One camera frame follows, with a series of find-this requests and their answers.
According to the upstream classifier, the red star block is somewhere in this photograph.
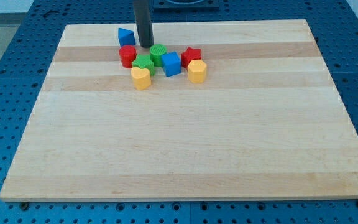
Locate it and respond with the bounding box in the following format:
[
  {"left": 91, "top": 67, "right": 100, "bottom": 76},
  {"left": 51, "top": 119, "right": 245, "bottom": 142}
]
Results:
[{"left": 180, "top": 47, "right": 202, "bottom": 68}]

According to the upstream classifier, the blue triangle block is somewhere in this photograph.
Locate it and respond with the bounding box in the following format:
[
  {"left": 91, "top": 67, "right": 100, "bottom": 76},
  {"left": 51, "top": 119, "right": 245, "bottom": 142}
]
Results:
[{"left": 118, "top": 28, "right": 136, "bottom": 47}]

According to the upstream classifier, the yellow hexagon block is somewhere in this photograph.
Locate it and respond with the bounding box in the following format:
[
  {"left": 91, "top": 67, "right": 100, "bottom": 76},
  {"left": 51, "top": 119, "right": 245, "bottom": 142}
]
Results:
[{"left": 187, "top": 60, "right": 208, "bottom": 83}]

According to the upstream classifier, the blue cube block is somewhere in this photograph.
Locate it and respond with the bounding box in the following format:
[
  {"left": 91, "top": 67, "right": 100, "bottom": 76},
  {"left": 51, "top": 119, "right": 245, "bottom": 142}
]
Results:
[{"left": 162, "top": 52, "right": 181, "bottom": 77}]

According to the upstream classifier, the green cylinder block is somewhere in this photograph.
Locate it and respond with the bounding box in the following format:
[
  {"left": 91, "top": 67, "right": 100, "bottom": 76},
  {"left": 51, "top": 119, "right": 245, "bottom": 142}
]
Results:
[{"left": 149, "top": 44, "right": 167, "bottom": 67}]

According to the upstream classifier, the yellow heart block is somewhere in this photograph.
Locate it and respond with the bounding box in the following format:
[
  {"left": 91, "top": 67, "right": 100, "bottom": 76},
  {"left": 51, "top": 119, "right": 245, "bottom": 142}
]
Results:
[{"left": 131, "top": 67, "right": 152, "bottom": 90}]

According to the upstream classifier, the light wooden board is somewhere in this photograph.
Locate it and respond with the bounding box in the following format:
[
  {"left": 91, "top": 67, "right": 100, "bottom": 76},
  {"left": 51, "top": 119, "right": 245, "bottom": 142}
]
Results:
[{"left": 0, "top": 19, "right": 358, "bottom": 202}]

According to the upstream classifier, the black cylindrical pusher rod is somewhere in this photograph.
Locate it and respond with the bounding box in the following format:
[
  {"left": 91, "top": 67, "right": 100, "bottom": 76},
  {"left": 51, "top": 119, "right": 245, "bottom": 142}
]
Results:
[{"left": 133, "top": 0, "right": 154, "bottom": 48}]

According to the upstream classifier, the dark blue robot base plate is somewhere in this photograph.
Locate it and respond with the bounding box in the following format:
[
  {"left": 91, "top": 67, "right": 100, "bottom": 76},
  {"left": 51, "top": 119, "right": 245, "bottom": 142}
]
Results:
[{"left": 152, "top": 0, "right": 220, "bottom": 11}]

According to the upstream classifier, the red cylinder block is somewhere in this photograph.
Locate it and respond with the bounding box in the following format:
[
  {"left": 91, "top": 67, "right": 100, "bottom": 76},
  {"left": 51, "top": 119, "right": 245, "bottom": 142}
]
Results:
[{"left": 119, "top": 45, "right": 137, "bottom": 68}]

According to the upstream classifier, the green star block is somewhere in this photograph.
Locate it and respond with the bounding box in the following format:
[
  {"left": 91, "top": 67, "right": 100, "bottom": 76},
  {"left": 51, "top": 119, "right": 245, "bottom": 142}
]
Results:
[{"left": 132, "top": 54, "right": 155, "bottom": 76}]

